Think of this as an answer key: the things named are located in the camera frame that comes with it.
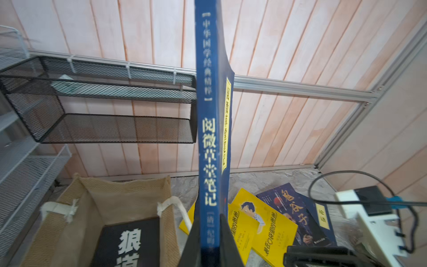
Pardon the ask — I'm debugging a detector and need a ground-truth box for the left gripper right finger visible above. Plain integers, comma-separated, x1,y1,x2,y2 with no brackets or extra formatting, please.
219,214,244,267

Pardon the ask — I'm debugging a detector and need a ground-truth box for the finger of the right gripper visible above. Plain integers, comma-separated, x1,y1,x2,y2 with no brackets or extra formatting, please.
283,246,367,267

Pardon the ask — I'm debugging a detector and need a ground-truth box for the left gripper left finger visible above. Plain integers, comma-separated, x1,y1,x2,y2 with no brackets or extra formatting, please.
178,217,201,267

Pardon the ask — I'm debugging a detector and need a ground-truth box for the black wolf book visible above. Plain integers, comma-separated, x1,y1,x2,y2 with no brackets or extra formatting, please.
90,217,160,267

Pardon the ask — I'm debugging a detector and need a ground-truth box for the brown canvas tote bag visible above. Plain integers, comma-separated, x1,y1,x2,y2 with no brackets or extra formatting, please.
21,176,172,267

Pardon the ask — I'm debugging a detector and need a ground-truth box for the blue book bottom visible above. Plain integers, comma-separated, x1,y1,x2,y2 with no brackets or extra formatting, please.
194,0,236,258

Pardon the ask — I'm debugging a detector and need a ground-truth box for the yellow book right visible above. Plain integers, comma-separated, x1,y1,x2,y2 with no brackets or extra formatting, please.
232,188,298,267

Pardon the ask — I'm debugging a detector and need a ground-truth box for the yellow book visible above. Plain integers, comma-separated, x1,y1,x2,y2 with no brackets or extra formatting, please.
232,188,298,267
180,193,259,267

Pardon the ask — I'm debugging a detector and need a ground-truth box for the yellow book left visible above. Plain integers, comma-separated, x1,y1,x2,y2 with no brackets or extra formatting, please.
180,193,259,267

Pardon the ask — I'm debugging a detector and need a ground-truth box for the small blue book far right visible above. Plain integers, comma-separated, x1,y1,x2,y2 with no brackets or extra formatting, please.
300,194,337,247

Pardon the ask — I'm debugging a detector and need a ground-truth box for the dark portrait book far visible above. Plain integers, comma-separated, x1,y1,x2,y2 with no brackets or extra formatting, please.
256,183,330,247

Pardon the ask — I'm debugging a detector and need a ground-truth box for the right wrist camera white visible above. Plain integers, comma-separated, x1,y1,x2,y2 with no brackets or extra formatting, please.
339,203,408,267

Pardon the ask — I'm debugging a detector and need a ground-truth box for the aluminium frame bar back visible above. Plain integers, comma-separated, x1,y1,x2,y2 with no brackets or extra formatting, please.
28,49,379,103

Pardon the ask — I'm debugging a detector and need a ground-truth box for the white wire mesh shelf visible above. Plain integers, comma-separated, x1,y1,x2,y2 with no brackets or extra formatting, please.
1,25,71,266

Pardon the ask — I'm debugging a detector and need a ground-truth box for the black mesh wall basket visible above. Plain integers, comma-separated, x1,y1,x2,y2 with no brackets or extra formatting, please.
1,56,197,144

